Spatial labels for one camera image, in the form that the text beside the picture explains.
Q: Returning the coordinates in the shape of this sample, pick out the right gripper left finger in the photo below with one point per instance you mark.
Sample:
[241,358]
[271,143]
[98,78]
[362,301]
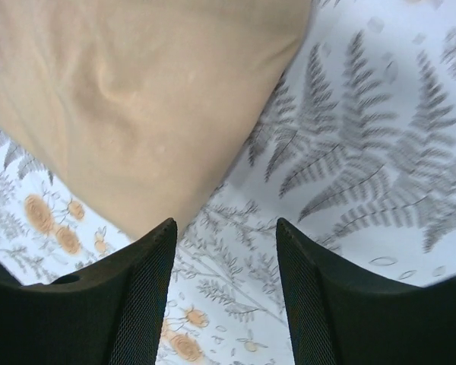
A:
[110,312]

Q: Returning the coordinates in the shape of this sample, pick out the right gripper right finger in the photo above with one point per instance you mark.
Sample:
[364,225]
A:
[340,313]

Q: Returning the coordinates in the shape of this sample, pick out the tan t shirt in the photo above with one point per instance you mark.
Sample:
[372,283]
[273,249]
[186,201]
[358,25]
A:
[140,107]

